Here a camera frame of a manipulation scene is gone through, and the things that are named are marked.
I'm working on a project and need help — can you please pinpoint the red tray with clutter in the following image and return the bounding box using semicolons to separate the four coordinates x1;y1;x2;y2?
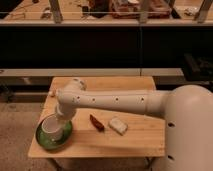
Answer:
110;0;171;18

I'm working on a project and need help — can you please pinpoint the wooden table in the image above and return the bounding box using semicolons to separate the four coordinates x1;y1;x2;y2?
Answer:
28;76;165;161

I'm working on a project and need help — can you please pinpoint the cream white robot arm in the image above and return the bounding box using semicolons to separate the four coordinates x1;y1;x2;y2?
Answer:
55;79;213;171

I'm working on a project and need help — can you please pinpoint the white labelled bottle lying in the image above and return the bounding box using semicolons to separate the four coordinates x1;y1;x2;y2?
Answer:
49;89;57;97

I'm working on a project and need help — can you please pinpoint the white wrapped sponge block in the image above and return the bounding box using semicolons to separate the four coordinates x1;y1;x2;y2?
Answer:
108;117;128;135

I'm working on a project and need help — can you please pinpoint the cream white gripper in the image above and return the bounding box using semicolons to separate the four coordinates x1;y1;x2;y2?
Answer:
55;105;76;124

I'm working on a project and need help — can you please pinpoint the red chili pepper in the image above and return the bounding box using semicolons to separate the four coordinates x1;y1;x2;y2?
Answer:
90;115;105;132

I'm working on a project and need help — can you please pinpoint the long background shelf bench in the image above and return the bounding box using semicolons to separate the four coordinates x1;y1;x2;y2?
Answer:
0;0;213;26

